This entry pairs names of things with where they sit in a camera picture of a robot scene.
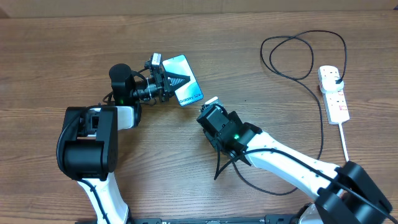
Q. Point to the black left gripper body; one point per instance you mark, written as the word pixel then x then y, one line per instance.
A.
pixel 159 83

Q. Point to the Samsung Galaxy smartphone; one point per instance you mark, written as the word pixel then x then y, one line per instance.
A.
pixel 190 92

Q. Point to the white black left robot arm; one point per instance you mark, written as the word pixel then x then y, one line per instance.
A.
pixel 87 148

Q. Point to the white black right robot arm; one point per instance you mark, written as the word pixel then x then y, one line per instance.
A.
pixel 340 194

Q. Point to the white charger plug adapter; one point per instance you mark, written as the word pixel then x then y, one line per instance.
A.
pixel 331 84

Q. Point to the white power strip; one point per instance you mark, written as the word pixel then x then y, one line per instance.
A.
pixel 335 103

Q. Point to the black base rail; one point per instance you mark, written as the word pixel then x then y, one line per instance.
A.
pixel 267 219

